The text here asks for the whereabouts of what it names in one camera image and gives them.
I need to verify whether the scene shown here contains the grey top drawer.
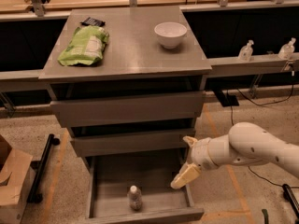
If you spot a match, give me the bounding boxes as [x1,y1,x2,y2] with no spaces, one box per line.
[50,91,203,127]

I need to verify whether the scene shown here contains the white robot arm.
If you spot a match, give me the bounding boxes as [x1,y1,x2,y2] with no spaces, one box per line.
[170,122,299,189]

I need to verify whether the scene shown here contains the green chip bag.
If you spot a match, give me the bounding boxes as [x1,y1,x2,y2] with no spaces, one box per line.
[58,25,109,66]

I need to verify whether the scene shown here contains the clear pump bottle far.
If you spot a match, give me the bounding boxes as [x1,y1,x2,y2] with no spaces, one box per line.
[278,37,296,60]

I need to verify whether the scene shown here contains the black power cable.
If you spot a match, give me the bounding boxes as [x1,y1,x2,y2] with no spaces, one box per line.
[229,75,299,189]

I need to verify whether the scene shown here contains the clear pump bottle near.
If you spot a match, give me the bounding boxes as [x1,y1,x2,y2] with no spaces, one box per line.
[238,40,254,62]

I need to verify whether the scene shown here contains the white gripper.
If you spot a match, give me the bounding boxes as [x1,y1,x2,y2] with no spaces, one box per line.
[170,136,217,189]

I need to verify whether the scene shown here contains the clear pump bottle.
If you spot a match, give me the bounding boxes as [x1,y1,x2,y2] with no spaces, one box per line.
[278,37,296,60]
[238,40,254,62]

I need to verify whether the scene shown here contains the small black snack packet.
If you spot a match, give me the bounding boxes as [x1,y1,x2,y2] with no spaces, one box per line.
[81,17,106,27]

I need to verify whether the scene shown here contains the clear plastic bottle white cap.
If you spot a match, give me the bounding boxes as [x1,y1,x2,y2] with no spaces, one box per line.
[127,185,143,211]

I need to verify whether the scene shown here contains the black floor bar left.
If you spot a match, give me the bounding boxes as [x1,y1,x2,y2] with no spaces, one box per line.
[27,133,60,203]

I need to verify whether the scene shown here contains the white ceramic bowl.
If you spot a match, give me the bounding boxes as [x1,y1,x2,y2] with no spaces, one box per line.
[154,22,187,49]

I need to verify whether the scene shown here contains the black floor bar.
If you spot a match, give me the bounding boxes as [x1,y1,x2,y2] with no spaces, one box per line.
[282,184,299,218]
[27,133,60,203]

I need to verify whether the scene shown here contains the grey open bottom drawer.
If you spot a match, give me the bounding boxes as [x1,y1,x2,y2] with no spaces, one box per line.
[85,149,204,224]

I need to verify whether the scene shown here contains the black floor bracket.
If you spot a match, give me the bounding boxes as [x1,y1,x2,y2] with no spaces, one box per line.
[213,90,239,107]

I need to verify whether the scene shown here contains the grey middle drawer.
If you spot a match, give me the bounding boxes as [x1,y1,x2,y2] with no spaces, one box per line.
[71,128,195,157]

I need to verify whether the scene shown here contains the black floor bar right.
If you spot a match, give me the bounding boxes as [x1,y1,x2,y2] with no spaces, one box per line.
[282,184,299,218]

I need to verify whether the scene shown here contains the brown cardboard box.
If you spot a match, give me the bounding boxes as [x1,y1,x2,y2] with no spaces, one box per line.
[0,135,33,224]

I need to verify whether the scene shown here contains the grey drawer cabinet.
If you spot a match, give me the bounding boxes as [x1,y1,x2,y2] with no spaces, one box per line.
[39,7,211,224]

